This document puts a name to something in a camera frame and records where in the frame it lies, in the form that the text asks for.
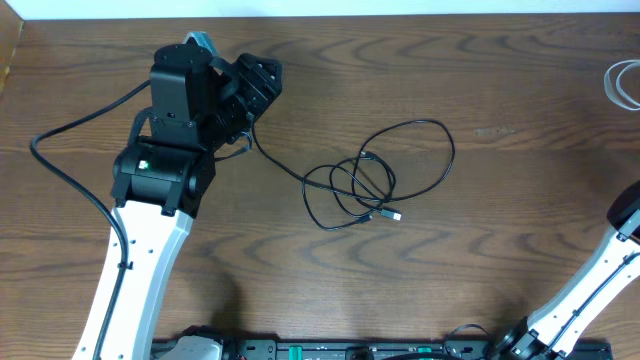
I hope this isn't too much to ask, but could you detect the white USB cable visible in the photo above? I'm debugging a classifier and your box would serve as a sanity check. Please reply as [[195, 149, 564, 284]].
[[603, 58, 640, 112]]

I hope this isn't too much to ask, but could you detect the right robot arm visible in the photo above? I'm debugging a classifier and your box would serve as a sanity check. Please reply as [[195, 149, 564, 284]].
[[488, 183, 639, 359]]

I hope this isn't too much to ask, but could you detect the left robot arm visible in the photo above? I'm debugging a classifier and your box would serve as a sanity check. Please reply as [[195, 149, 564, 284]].
[[74, 43, 282, 359]]

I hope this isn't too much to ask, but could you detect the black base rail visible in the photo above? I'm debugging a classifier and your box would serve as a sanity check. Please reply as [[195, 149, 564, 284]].
[[149, 324, 614, 360]]

